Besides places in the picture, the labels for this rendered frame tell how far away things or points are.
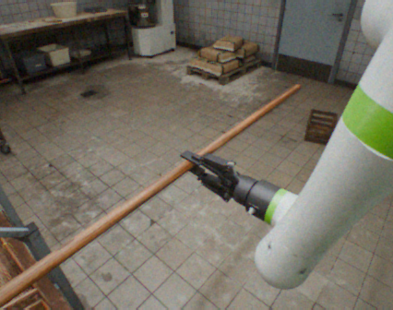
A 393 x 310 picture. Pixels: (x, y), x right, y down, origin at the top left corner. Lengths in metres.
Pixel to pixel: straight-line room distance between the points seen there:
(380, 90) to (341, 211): 0.16
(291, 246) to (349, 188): 0.15
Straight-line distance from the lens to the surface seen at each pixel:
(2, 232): 1.01
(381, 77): 0.34
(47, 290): 1.35
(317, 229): 0.44
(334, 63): 4.96
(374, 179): 0.37
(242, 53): 4.85
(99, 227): 0.63
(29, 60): 5.06
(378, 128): 0.34
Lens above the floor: 1.66
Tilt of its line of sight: 37 degrees down
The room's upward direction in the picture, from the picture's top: straight up
